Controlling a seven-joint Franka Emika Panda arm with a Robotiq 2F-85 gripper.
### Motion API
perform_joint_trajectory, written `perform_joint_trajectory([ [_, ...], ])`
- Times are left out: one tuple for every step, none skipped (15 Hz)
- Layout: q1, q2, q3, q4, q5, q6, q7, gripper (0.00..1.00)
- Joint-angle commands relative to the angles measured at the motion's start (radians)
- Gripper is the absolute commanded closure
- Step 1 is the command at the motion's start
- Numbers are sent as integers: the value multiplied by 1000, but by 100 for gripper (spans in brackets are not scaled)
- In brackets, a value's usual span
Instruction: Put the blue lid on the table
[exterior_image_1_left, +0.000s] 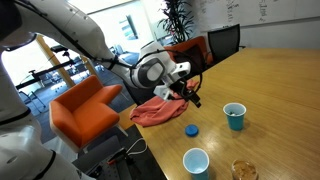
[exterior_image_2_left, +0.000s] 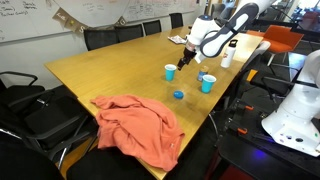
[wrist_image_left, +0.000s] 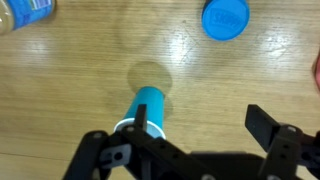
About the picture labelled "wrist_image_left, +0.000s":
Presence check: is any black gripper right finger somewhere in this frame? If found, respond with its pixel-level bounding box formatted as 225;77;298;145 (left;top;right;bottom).
244;103;320;180

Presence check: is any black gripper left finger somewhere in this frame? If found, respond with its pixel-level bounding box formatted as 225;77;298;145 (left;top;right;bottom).
62;103;216;180

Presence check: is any blue jar lid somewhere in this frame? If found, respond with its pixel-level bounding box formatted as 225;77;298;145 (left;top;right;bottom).
201;0;251;42

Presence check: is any blue plastic cup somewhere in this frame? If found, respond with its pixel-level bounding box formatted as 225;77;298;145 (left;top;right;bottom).
112;85;167;141

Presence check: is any salmon pink cloth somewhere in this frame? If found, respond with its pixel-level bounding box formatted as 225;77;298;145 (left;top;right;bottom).
312;49;320;93

